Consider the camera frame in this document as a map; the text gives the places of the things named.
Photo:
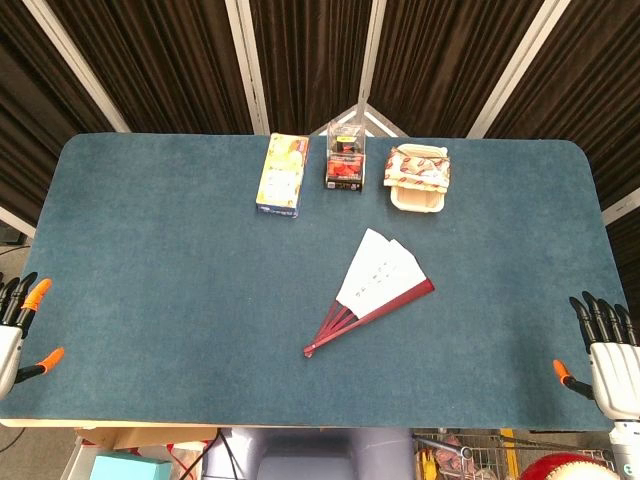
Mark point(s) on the lavender robot torso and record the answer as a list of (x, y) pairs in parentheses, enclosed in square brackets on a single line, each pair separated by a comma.
[(310, 455)]

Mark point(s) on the black red cup box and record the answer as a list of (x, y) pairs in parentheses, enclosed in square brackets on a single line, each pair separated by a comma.
[(345, 165)]

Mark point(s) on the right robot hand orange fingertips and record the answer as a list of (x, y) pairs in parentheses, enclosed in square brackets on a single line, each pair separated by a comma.
[(615, 375)]

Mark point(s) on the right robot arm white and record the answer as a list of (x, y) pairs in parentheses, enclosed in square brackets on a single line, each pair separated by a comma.
[(625, 445)]

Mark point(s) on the teal box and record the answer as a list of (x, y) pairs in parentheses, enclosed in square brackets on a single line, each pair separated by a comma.
[(130, 469)]

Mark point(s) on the blue felt table mat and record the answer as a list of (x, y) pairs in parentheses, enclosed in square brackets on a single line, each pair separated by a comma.
[(150, 300)]

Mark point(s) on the brown cardboard box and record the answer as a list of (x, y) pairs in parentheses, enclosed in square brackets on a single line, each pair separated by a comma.
[(130, 437)]

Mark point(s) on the white frame crossbar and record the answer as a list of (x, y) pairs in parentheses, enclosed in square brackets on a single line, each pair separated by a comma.
[(622, 207), (17, 220)]

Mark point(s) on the red round object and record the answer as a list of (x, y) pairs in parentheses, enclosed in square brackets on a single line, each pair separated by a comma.
[(565, 470)]

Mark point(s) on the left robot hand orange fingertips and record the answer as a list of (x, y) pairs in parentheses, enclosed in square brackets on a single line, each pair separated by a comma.
[(10, 350)]

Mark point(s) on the dark red paper folding fan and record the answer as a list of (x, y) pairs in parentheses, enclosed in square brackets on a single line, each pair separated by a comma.
[(380, 270)]

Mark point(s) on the brown pleated curtain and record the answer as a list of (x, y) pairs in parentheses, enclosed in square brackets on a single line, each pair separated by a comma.
[(175, 60)]

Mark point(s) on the white frame post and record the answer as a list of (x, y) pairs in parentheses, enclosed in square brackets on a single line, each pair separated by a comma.
[(369, 55), (520, 65), (247, 65), (75, 65)]

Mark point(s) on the yellow and blue carton box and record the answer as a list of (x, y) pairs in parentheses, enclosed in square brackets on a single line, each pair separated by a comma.
[(282, 175)]

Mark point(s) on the red-print paper wrapper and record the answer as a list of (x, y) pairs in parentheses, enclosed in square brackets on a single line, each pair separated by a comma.
[(417, 170)]

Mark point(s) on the white triangular frame foot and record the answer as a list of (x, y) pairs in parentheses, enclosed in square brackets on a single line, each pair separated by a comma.
[(372, 122)]

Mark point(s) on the beige food tray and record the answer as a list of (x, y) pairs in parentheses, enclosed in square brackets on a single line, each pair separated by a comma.
[(417, 202)]

